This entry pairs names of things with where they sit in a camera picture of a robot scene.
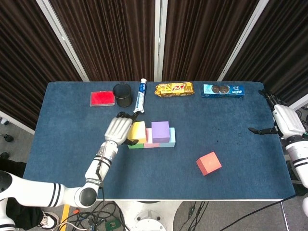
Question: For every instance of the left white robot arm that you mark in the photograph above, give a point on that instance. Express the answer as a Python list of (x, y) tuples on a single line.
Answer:
[(101, 163)]

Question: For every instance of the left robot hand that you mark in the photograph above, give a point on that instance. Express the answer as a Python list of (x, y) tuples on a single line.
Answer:
[(118, 131)]

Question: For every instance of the light blue cube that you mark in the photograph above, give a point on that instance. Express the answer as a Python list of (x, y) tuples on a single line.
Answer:
[(172, 140)]

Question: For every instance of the small orange floor item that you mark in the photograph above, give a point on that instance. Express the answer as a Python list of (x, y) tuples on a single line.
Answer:
[(76, 211)]

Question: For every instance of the white sneaker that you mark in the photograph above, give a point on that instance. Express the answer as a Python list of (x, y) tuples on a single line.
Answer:
[(49, 220)]

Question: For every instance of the pink cube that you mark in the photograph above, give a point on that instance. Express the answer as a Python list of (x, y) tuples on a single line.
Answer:
[(149, 138)]

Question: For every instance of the black mesh pen cup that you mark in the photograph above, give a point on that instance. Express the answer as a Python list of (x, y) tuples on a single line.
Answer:
[(124, 101)]

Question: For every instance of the red ink pad case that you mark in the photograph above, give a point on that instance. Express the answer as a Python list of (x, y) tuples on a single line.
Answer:
[(102, 98)]

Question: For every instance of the black floor caster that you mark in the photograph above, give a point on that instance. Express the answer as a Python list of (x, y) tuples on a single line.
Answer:
[(8, 137)]

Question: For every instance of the blue sandwich cookie box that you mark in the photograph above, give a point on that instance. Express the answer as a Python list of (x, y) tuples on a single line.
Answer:
[(222, 90)]

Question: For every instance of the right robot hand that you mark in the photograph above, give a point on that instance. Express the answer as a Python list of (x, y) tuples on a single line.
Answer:
[(288, 122)]

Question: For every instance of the white partition post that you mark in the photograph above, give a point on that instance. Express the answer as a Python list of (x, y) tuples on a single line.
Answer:
[(62, 38), (240, 41), (160, 36)]

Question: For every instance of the yellow biscuit packet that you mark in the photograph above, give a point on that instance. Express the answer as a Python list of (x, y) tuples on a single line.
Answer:
[(174, 89)]

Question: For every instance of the purple cube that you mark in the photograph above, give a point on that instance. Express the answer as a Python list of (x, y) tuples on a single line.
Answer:
[(160, 132)]

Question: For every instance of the brown ribbed partition panel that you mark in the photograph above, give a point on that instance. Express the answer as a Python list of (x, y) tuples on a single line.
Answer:
[(103, 36), (24, 60), (284, 48), (204, 36)]

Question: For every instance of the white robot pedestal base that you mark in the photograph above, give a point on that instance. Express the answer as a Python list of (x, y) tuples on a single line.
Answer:
[(149, 216)]

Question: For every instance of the white blue toothpaste tube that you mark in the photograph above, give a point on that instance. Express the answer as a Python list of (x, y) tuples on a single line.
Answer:
[(140, 96)]

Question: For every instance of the red cube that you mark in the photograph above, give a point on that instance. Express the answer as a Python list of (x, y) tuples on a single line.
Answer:
[(209, 163)]

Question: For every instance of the black trouser leg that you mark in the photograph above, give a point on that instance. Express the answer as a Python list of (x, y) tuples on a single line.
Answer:
[(24, 214)]

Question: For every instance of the yellow cube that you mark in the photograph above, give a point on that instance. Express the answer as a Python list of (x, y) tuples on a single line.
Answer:
[(138, 131)]

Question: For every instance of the small green box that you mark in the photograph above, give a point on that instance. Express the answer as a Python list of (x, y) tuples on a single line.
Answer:
[(111, 225)]

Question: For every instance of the green cube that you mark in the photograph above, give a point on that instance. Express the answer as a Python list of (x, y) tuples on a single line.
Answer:
[(138, 145)]

